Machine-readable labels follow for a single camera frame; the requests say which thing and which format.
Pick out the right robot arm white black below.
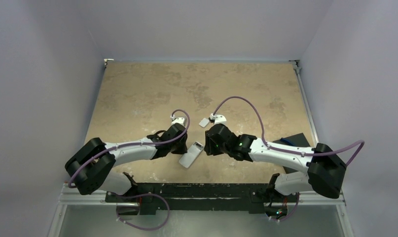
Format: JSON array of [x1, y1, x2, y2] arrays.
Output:
[[204, 123, 347, 201]]

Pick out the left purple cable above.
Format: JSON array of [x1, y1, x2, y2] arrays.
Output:
[[67, 109, 191, 189]]

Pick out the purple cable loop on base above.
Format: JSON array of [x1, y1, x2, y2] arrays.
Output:
[[115, 193, 171, 232]]

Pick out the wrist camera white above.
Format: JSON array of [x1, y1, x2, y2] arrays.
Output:
[[171, 115, 187, 128], [209, 114, 227, 125]]

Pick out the blue handled pliers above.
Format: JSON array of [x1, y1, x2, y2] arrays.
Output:
[[280, 138, 296, 147]]

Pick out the aluminium table rail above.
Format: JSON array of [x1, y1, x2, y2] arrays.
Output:
[[288, 60, 345, 204]]

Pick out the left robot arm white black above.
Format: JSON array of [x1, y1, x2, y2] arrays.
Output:
[[65, 123, 187, 202]]

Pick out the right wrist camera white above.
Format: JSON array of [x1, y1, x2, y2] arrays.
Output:
[[209, 114, 227, 125]]

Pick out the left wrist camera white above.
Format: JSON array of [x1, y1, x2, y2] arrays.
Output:
[[171, 115, 187, 128]]

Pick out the white battery cover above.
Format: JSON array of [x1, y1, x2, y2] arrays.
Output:
[[199, 118, 210, 128]]

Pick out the white remote control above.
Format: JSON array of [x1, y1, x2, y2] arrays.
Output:
[[179, 142, 204, 168]]

